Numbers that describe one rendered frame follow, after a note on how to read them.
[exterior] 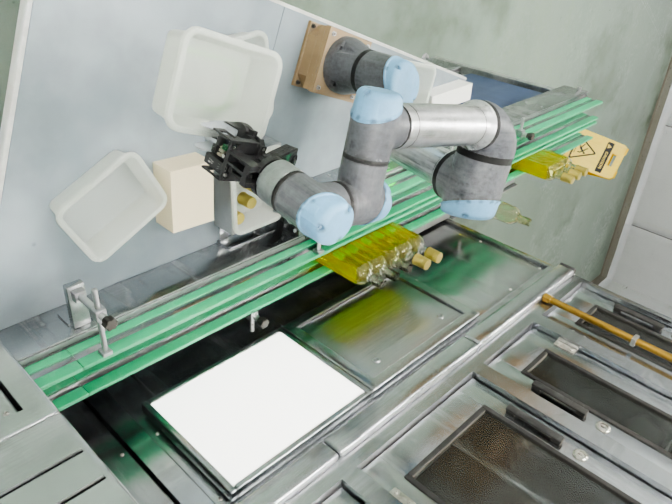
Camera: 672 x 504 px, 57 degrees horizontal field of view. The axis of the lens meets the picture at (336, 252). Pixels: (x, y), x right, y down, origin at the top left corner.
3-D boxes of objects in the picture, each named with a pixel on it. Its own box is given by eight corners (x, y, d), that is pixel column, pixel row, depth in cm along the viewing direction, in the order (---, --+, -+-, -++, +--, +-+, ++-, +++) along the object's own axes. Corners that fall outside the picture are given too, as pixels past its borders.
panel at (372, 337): (142, 412, 146) (232, 503, 126) (140, 402, 144) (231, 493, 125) (389, 273, 203) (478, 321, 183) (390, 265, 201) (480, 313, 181)
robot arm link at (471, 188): (390, 99, 169) (527, 161, 126) (378, 153, 175) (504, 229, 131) (352, 94, 163) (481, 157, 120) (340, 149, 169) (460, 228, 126)
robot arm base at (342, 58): (328, 33, 161) (356, 41, 155) (367, 38, 171) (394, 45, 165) (318, 92, 166) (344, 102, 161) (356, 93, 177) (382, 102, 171)
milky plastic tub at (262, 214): (215, 226, 170) (234, 238, 165) (210, 148, 158) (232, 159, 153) (264, 207, 181) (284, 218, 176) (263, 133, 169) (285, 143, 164)
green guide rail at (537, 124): (310, 213, 176) (330, 223, 171) (310, 210, 176) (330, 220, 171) (585, 99, 286) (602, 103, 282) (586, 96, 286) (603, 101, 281)
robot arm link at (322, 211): (350, 245, 96) (311, 253, 90) (304, 211, 102) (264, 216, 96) (366, 200, 93) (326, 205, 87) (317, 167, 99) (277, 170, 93)
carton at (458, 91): (418, 92, 213) (432, 96, 210) (458, 79, 228) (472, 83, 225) (416, 109, 217) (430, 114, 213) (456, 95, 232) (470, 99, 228)
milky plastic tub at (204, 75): (157, 13, 103) (187, 22, 98) (256, 46, 121) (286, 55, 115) (135, 116, 108) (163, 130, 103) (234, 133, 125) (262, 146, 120)
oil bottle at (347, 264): (309, 258, 185) (362, 289, 173) (309, 242, 182) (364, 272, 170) (322, 251, 189) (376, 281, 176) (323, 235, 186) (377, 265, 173)
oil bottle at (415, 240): (361, 233, 200) (414, 260, 187) (363, 217, 197) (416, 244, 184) (373, 227, 203) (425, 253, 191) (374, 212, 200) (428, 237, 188)
